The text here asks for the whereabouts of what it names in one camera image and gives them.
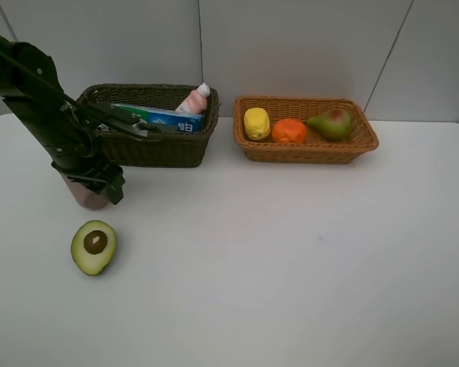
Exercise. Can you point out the dark brown wicker basket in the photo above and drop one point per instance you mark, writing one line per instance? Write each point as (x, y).
(177, 149)

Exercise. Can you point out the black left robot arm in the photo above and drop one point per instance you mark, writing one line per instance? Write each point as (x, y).
(28, 81)

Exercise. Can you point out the orange wicker basket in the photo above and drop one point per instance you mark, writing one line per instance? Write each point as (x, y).
(316, 150)

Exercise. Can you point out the orange tangerine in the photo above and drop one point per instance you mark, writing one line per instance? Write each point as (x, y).
(289, 131)

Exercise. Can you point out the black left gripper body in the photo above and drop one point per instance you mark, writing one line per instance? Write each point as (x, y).
(68, 135)

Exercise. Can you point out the pink bottle white cap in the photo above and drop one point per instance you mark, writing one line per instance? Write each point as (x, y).
(196, 102)

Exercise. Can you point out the translucent pink plastic cup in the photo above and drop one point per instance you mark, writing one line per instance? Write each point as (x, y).
(83, 196)

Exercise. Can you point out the halved avocado with pit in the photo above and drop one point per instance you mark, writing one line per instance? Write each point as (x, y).
(93, 247)

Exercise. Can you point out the green blue toothpaste box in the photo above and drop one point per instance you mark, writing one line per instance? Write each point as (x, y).
(184, 122)

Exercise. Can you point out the green red pear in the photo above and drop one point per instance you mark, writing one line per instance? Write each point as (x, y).
(333, 125)

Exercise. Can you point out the yellow lemon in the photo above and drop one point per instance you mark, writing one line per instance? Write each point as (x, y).
(256, 124)

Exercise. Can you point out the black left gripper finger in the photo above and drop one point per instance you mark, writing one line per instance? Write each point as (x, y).
(113, 181)
(158, 128)

